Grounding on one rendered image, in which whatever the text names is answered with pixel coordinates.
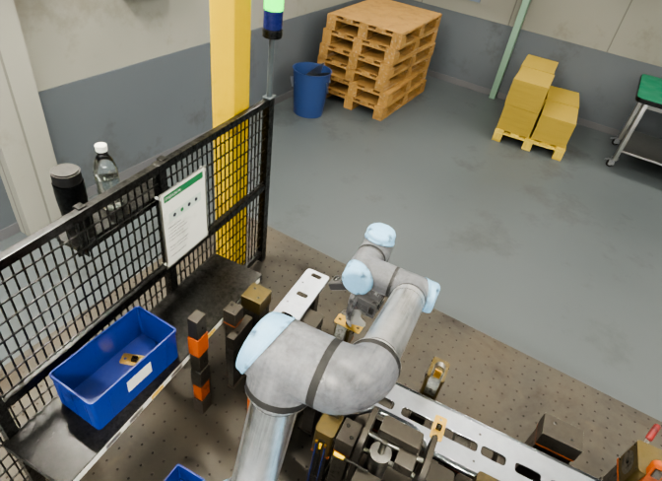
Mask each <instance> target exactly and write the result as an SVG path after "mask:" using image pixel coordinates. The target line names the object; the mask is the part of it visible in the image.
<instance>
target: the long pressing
mask: <svg viewBox="0 0 662 481"><path fill-rule="evenodd" d="M384 398H386V399H388V400H390V401H392V402H393V403H394V406H393V408H392V409H388V408H386V407H384V406H382V405H380V404H378V403H376V404H374V405H373V406H371V407H369V408H367V409H366V410H363V411H361V412H358V413H354V414H350V415H343V416H344V417H348V418H351V417H355V416H359V415H363V414H366V413H371V412H372V409H373V407H374V406H377V407H379V411H378V415H380V416H382V417H385V415H388V416H390V417H392V418H394V419H396V420H398V421H400V422H402V423H404V424H406V425H408V426H410V427H412V428H414V429H416V430H418V431H420V432H422V433H424V442H423V445H422V451H425V449H426V447H427V445H428V444H429V442H430V439H431V438H430V431H431V429H428V428H426V427H424V426H422V425H420V424H418V423H416V422H414V421H412V420H410V419H408V418H406V417H404V416H403V415H402V414H401V412H402V410H403V409H404V408H406V409H408V410H410V411H412V412H414V413H416V414H418V415H420V416H422V417H424V418H426V419H428V420H430V421H432V422H433V421H434V418H435V415H439V416H441V417H443V418H446V419H447V423H446V427H445V429H448V430H450V431H452V432H454V433H456V434H458V435H460V436H462V437H464V438H466V439H468V440H470V441H472V442H474V443H476V444H477V449H476V450H475V451H473V450H471V449H468V448H466V447H464V446H462V445H460V444H458V443H456V442H454V441H452V440H450V439H448V438H446V437H445V436H443V437H442V441H441V442H437V444H436V447H435V450H434V453H433V456H432V459H434V460H436V461H438V462H440V463H442V464H444V465H446V466H448V467H450V468H452V469H454V470H455V471H457V472H459V473H461V474H463V475H465V476H467V477H469V478H471V479H474V478H475V475H477V473H478V472H479V471H483V472H485V473H487V474H489V475H491V476H493V477H494V478H496V479H498V480H500V481H533V480H531V479H529V478H527V477H525V476H523V475H521V474H519V473H517V472H516V471H515V464H520V465H522V466H524V467H526V468H528V469H530V470H532V471H534V472H536V473H538V474H539V475H540V481H602V480H600V479H598V478H596V477H594V476H592V475H590V474H588V473H585V472H583V471H581V470H579V469H577V468H575V467H573V466H571V465H569V464H567V463H565V462H563V461H560V460H558V459H556V458H554V457H552V456H550V455H548V454H546V453H544V452H542V451H540V450H538V449H535V448H533V447H530V446H528V445H526V444H525V443H523V442H521V441H519V440H517V439H514V438H512V437H510V436H508V435H506V434H504V433H502V432H500V431H498V430H496V429H494V428H492V427H489V426H487V425H485V424H483V423H481V422H479V421H477V420H475V419H473V418H471V417H469V416H467V415H464V414H462V413H460V412H458V411H456V410H454V409H452V408H450V407H448V406H446V405H444V404H442V403H439V402H437V401H435V400H433V399H431V398H429V397H427V396H425V395H423V394H421V393H419V392H417V391H415V390H413V389H411V388H409V387H407V386H405V385H403V384H401V383H399V382H397V381H396V383H395V385H394V387H393V388H392V390H391V391H390V392H389V393H388V394H387V395H386V396H385V397H384ZM479 434H481V436H480V435H479ZM482 447H485V448H487V449H489V450H491V451H493V452H495V453H497V454H499V455H501V456H503V457H504V458H505V463H504V465H501V464H499V463H497V462H495V461H493V460H491V459H489V458H487V457H485V456H483V455H482V454H481V450H482ZM473 460H475V462H473Z"/></svg>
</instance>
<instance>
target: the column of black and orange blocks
mask: <svg viewBox="0 0 662 481"><path fill-rule="evenodd" d="M187 325H188V337H187V339H188V350H189V354H190V358H191V369H190V371H191V381H192V383H193V391H194V397H193V402H194V410H195V411H197V412H199V413H200V414H202V415H204V413H205V412H206V411H207V410H208V408H209V407H210V406H211V404H212V401H211V391H210V383H209V378H210V364H209V363H208V348H209V342H208V331H207V326H206V314H205V313H204V312H202V311H200V310H198V309H196V310H195V311H194V312H193V313H192V314H190V315H189V316H188V317H187Z"/></svg>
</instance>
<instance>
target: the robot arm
mask: <svg viewBox="0 0 662 481"><path fill-rule="evenodd" d="M395 238H396V234H395V231H394V230H393V229H392V228H391V227H390V226H388V225H385V224H382V223H374V224H371V225H370V226H368V228H367V230H366V233H365V234H364V241H363V243H362V244H361V246H360V247H359V249H358V251H357V252H356V254H355V255H354V256H353V258H352V259H351V260H350V261H349V262H348V264H347V267H346V268H345V270H344V272H343V274H342V275H336V276H334V278H333V279H332V280H331V281H330V282H329V283H328V285H329V288H330V290H332V291H350V292H351V294H350V297H349V300H348V306H347V309H346V321H347V323H348V325H349V326H350V327H351V326H352V324H354V325H358V326H361V327H365V322H364V321H363V320H362V318H361V315H364V316H368V317H370V318H372V319H373V317H374V315H375V314H376V312H377V311H378V310H380V308H381V307H382V305H383V302H384V299H385V297H388V300H387V302H386V303H385V305H384V306H383V308H382V310H381V311H380V313H379V314H378V316H377V317H376V319H375V321H374V322H373V324H372V325H371V327H370V329H369V330H368V332H367V333H366V335H365V336H364V338H362V339H360V340H358V341H356V342H355V343H354V344H350V343H348V342H345V341H343V340H340V339H338V338H336V337H334V336H332V335H330V334H328V333H325V332H323V331H321V330H319V329H317V328H314V327H312V326H310V325H308V324H306V323H304V322H301V321H299V320H297V319H296V318H295V317H294V316H293V317H290V316H288V315H285V314H283V313H280V312H277V311H273V312H270V313H268V314H266V315H265V316H264V317H263V318H261V319H260V321H259V322H258V323H257V324H256V325H255V326H254V328H253V329H252V330H251V332H250V333H249V335H248V336H247V338H246V340H245V341H244V343H243V345H242V347H241V349H240V351H239V353H238V356H237V359H236V363H235V366H236V368H237V369H238V370H239V371H240V373H241V374H246V381H245V386H244V387H245V393H246V395H247V397H248V399H249V400H250V402H249V406H248V410H247V414H246V419H245V423H244V427H243V431H242V435H241V440H240V444H239V448H238V452H237V456H236V461H235V465H234V469H233V473H232V477H231V478H230V479H226V480H224V481H278V478H279V475H280V471H281V468H282V464H283V461H284V458H285V454H286V451H287V447H288V444H289V440H290V437H291V434H292V430H293V427H294V423H295V420H296V416H297V413H298V412H300V411H301V410H303V409H304V408H305V407H306V406H309V407H311V408H313V409H315V410H317V411H319V412H321V413H325V414H328V415H350V414H354V413H358V412H361V411H363V410H366V409H367V408H369V407H371V406H373V405H374V404H376V403H378V402H379V401H380V400H382V399H383V398H384V397H385V396H386V395H387V394H388V393H389V392H390V391H391V390H392V388H393V387H394V385H395V383H396V381H397V379H398V377H399V376H400V372H401V362H400V358H401V356H402V354H403V352H404V350H405V347H406V345H407V343H408V341H409V339H410V337H411V334H412V332H413V330H414V328H415V326H416V323H417V321H418V319H419V317H420V315H421V312H422V311H423V312H426V313H430V312H431V311H432V308H433V306H434V303H435V301H436V298H437V296H438V293H439V291H440V286H439V284H438V283H436V282H434V281H432V280H430V279H429V278H427V277H423V276H420V275H418V274H415V273H413V272H410V271H408V270H405V269H403V268H400V267H398V266H395V265H393V264H390V263H388V261H389V258H390V255H391V252H392V248H393V246H394V244H395Z"/></svg>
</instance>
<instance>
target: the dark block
mask: <svg viewBox="0 0 662 481"><path fill-rule="evenodd" d="M362 428H363V425H361V424H359V423H357V422H355V421H353V420H351V419H349V418H346V420H345V422H344V424H343V426H342V428H341V430H340V432H339V434H338V436H337V438H336V441H335V444H334V450H335V451H337V452H339V453H341V454H342V455H344V456H345V457H347V458H348V459H349V460H351V457H352V454H353V450H354V447H355V445H356V443H357V441H358V439H359V437H360V434H361V431H362ZM349 463H350V462H347V461H346V462H345V461H343V460H342V459H340V458H338V457H336V456H334V455H333V458H332V462H331V465H330V469H329V473H328V476H327V480H326V481H344V478H345V475H346V472H347V469H348V466H349Z"/></svg>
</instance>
